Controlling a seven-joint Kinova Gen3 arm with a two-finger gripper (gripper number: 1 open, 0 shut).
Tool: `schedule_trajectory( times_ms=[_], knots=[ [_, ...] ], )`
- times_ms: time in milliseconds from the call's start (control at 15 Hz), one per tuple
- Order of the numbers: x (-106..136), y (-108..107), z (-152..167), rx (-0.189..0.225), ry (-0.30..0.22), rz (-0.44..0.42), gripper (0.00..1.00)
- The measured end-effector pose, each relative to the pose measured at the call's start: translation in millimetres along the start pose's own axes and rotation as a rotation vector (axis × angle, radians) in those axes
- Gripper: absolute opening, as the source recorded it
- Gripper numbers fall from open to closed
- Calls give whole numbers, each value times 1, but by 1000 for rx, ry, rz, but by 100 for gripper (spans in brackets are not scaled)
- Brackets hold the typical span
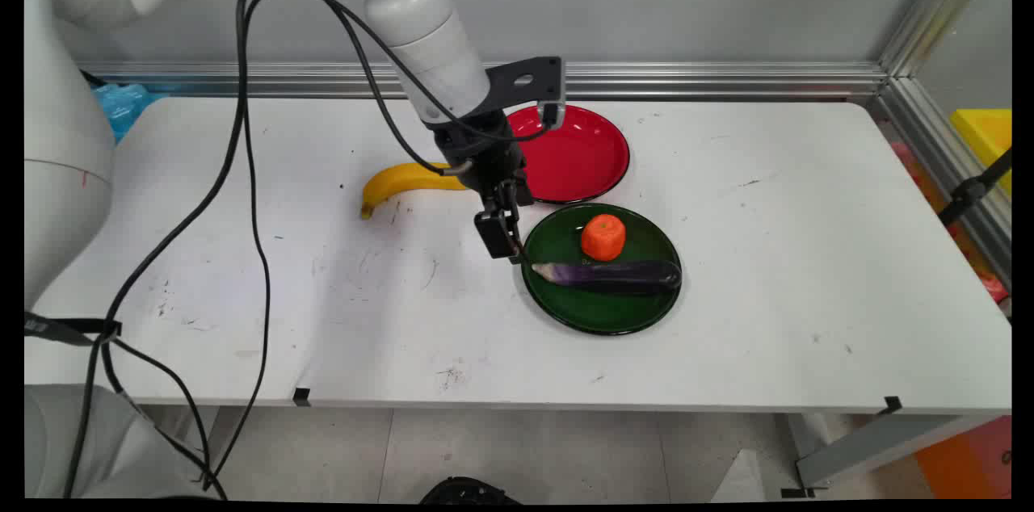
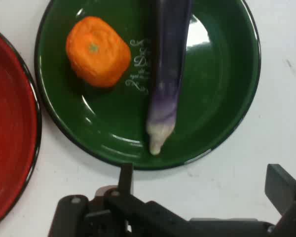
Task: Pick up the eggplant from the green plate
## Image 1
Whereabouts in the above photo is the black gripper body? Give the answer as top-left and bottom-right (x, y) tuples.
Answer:
(435, 110), (532, 211)

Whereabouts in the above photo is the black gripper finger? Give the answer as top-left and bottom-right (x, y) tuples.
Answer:
(474, 187), (519, 262)
(502, 177), (536, 265)

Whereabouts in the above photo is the purple eggplant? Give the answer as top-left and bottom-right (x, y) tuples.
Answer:
(531, 258), (683, 297)

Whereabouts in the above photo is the red plate with black rim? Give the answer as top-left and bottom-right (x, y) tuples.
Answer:
(505, 104), (631, 205)

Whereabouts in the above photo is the yellow banana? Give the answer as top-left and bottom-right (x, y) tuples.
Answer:
(359, 162), (470, 220)

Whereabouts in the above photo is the orange toy fruit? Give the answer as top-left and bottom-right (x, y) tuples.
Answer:
(580, 213), (628, 262)

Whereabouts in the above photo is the dark green plate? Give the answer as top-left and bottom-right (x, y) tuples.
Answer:
(521, 203), (683, 337)

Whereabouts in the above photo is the black round floor object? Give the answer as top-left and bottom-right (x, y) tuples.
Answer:
(420, 476), (523, 506)

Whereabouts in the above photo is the blue plastic bag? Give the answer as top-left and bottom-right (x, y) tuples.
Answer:
(91, 82), (168, 144)

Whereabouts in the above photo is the grey table leg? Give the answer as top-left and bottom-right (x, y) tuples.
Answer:
(796, 413), (964, 490)

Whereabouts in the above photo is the yellow box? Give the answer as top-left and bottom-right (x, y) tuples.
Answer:
(949, 108), (1012, 198)

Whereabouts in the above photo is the red plastic item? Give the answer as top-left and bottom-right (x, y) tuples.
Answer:
(973, 270), (1011, 304)

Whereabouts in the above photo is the orange box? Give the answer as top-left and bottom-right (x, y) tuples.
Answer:
(913, 415), (1012, 500)

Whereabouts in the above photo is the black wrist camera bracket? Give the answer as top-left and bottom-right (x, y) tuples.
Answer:
(485, 56), (566, 130)

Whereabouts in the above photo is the aluminium frame rail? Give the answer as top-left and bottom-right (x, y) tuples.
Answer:
(871, 76), (1012, 288)
(77, 60), (889, 102)

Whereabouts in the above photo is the black cable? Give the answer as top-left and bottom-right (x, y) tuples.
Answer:
(202, 0), (562, 497)
(65, 0), (473, 501)

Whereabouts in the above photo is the black cable strap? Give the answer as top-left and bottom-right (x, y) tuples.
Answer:
(24, 314), (124, 348)

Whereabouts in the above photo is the aluminium frame post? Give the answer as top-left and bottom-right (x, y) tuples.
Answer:
(876, 0), (1011, 78)

